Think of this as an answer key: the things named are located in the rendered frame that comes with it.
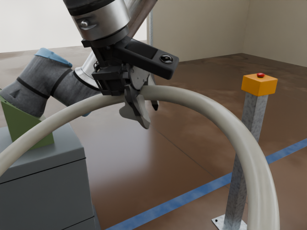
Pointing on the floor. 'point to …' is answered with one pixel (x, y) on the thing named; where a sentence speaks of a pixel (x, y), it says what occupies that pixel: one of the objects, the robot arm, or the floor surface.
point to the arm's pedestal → (47, 186)
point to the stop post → (238, 203)
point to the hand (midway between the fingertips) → (153, 115)
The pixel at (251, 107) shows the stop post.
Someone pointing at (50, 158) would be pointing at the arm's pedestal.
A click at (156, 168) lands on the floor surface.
